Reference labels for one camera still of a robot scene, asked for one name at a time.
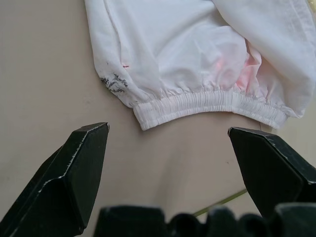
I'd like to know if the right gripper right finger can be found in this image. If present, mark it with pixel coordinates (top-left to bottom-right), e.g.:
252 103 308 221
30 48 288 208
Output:
227 126 316 218

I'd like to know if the green wire hanger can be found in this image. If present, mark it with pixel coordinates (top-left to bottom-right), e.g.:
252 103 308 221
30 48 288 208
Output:
192 188 247 216

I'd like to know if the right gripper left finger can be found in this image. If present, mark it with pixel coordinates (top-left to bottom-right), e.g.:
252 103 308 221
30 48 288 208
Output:
0 122 110 237

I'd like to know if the white cloth garment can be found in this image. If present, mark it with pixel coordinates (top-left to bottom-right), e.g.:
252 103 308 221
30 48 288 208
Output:
83 0 316 130

